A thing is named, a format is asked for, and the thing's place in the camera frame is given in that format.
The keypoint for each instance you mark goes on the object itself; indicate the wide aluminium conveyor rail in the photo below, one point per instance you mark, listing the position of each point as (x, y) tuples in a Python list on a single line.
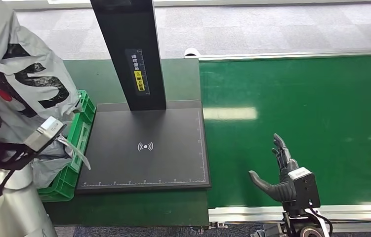
[(352, 214)]

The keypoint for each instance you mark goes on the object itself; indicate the yellow and black column label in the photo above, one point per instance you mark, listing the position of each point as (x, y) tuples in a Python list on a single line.
[(137, 73)]

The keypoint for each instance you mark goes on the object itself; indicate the thin aluminium conveyor rail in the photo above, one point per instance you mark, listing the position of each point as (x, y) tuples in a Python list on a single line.
[(286, 55)]

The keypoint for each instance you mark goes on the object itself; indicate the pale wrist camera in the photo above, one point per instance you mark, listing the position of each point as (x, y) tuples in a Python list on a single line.
[(44, 134), (304, 186)]

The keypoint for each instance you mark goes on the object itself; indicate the green conveyor belt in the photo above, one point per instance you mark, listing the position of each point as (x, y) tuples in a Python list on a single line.
[(319, 114)]

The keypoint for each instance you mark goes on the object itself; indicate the black scanner column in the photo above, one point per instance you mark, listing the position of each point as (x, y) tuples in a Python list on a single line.
[(126, 32)]

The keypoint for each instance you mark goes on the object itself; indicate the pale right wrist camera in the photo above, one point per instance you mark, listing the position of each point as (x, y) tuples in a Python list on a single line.
[(304, 186)]

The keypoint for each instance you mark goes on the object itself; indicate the white roller end cap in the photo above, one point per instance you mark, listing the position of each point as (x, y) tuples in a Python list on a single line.
[(191, 51)]

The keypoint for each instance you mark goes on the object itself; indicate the green plastic crate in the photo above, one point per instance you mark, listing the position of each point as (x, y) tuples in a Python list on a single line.
[(80, 130)]

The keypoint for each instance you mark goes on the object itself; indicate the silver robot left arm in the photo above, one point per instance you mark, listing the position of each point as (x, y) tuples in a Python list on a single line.
[(15, 206)]

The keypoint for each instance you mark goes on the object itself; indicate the black scanner platform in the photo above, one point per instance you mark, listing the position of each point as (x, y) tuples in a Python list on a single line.
[(146, 147)]

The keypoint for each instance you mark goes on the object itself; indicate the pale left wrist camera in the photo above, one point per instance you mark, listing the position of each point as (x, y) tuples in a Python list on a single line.
[(44, 134)]

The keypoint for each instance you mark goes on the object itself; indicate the small metal conveyor bracket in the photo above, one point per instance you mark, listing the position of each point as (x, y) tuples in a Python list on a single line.
[(219, 224)]

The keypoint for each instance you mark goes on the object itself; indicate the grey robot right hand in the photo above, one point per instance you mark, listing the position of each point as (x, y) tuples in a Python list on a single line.
[(280, 193)]

